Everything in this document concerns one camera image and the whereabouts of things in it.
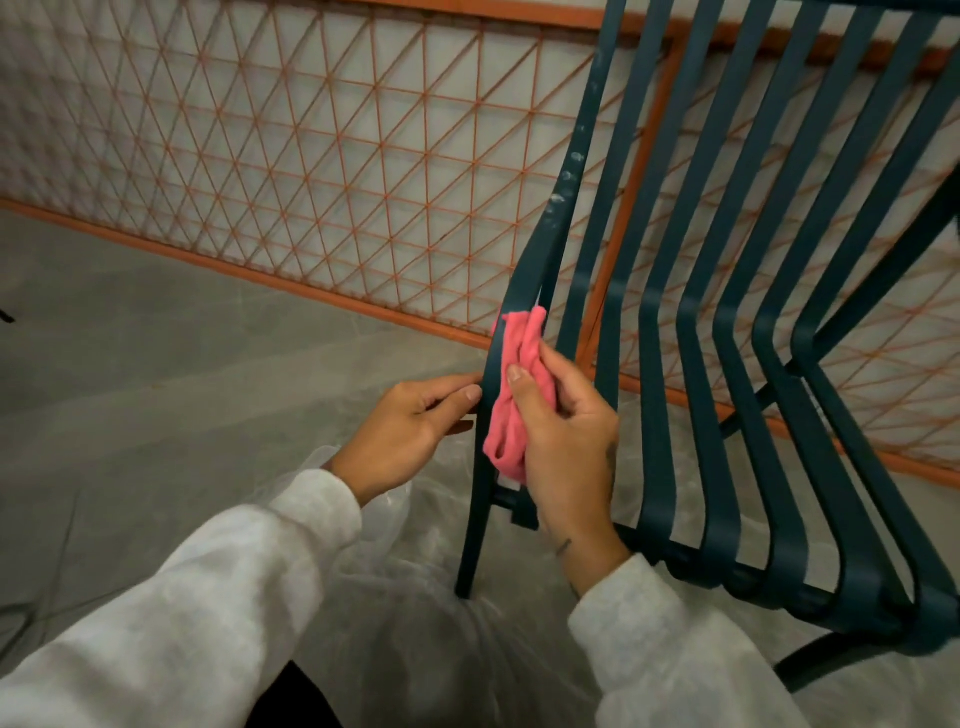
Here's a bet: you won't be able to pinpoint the person's right hand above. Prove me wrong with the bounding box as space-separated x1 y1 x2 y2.
506 341 633 599

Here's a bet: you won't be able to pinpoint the person's left hand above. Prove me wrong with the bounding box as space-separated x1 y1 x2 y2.
328 372 486 508

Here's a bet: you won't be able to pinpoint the pink cleaning cloth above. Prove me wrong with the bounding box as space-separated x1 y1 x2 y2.
482 304 561 486

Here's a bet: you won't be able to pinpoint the dark teal metal slatted chair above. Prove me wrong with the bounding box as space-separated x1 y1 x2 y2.
453 0 960 696

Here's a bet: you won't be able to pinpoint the person's right forearm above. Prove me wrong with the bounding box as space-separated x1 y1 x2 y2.
567 553 813 728

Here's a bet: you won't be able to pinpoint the person's left forearm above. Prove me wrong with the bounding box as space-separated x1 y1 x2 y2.
0 468 365 728

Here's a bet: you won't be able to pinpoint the clear plastic sheet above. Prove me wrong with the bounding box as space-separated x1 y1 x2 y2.
288 397 960 728

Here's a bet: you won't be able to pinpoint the orange metal lattice fence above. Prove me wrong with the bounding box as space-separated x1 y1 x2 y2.
0 0 960 490

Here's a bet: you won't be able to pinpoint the person's black trousers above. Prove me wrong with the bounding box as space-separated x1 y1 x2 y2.
245 660 345 728

